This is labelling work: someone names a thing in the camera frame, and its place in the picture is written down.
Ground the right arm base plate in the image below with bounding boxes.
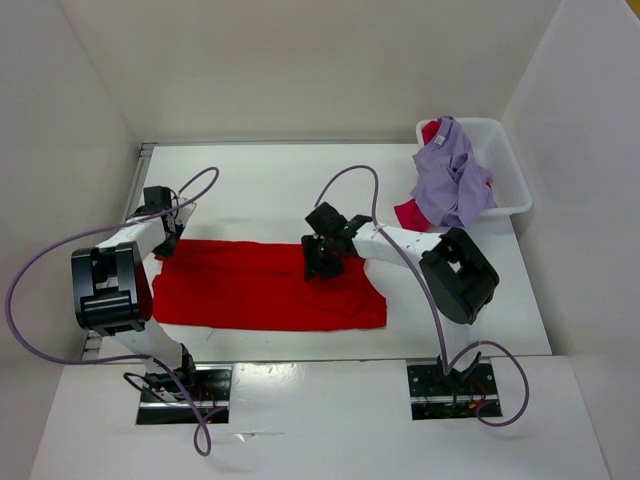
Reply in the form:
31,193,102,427
406,360,502,421

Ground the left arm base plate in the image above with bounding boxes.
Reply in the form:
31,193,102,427
135,363,235,426

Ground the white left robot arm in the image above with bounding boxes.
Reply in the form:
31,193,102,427
71,186,197,399

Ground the red t shirt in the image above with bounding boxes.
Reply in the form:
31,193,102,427
152,240,387,332

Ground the magenta t shirt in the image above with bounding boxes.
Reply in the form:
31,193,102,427
393,118,496,232

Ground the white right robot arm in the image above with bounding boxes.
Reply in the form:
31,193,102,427
301,202,500,376

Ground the white plastic basket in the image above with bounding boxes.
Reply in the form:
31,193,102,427
410,116,532,227

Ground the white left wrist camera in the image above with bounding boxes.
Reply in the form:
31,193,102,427
173,197,197,227

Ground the lilac t shirt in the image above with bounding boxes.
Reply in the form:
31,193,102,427
409,115,500,229

